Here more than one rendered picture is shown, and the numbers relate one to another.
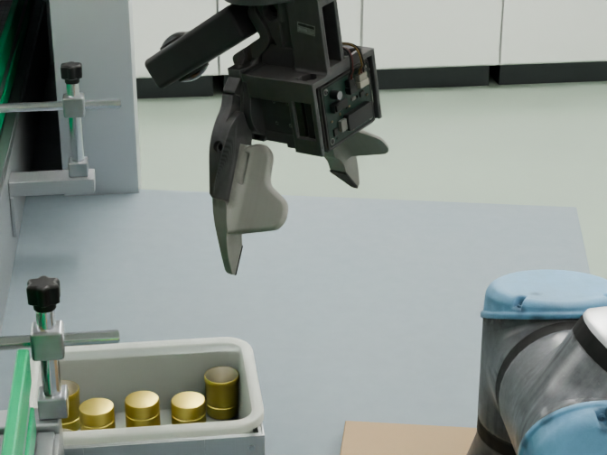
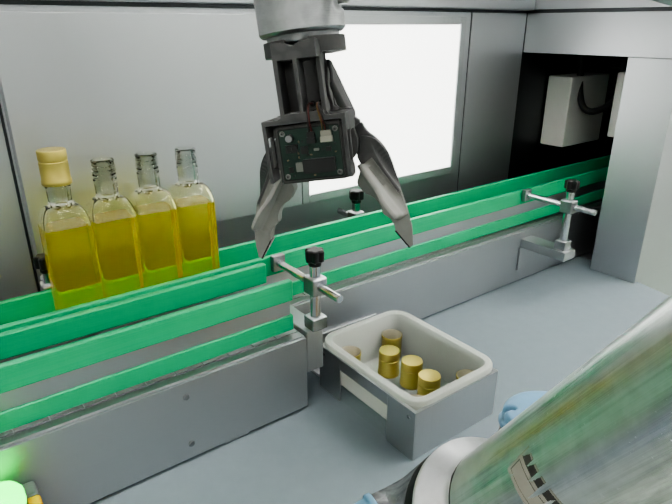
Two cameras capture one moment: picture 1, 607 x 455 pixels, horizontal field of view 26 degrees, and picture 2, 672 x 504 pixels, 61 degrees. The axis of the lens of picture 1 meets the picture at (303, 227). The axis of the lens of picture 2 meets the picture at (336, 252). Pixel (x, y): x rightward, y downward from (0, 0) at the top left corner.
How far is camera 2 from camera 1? 0.80 m
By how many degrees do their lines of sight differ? 55
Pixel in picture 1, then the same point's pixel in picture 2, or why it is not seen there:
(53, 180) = (544, 246)
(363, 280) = not seen: outside the picture
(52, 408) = (308, 323)
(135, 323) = (516, 338)
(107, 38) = (641, 180)
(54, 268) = (525, 295)
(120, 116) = (635, 231)
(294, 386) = not seen: hidden behind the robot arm
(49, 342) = (308, 284)
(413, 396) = not seen: hidden behind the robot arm
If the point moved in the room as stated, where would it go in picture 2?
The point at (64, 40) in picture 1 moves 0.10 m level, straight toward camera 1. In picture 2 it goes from (614, 174) to (592, 182)
